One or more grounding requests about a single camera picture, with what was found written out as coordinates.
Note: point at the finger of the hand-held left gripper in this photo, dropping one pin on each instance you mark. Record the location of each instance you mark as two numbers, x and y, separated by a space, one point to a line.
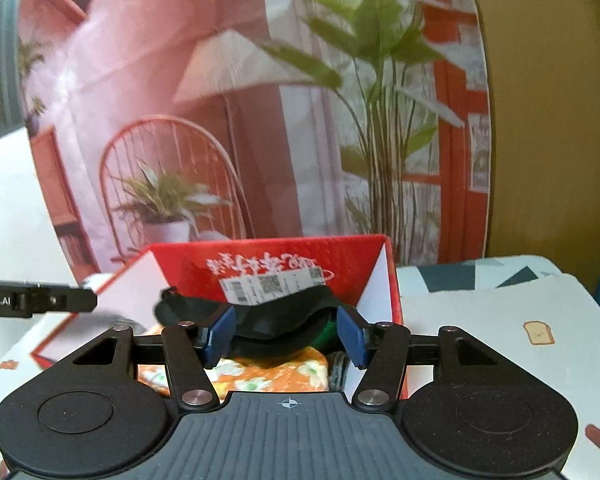
62 297

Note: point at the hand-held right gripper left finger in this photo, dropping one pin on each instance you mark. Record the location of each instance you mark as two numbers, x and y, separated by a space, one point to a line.
220 332

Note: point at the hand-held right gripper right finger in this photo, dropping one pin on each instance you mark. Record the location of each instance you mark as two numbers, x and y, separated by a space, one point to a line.
352 335

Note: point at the green dumpling-shaped sachet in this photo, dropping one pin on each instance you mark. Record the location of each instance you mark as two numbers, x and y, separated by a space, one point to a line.
325 332

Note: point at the grey knitted towel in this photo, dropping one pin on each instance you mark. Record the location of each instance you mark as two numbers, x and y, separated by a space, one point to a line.
339 372

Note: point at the black cloth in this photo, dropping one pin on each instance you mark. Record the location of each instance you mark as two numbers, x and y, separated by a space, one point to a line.
270 320

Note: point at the orange floral cloth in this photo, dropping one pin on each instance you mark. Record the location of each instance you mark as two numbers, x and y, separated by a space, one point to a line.
270 375

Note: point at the red strawberry print box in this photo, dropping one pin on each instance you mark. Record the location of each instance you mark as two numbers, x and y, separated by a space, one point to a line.
280 260

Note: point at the geometric patterned mat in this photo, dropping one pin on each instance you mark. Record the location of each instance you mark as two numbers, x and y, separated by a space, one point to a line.
455 277

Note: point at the printed white table cover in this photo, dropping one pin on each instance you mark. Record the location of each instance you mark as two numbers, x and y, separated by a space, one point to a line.
530 370

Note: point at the yellow board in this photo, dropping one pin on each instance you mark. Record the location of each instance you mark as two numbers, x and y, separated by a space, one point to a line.
540 135

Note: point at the wall poster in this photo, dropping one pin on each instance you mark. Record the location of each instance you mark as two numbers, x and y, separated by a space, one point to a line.
230 110

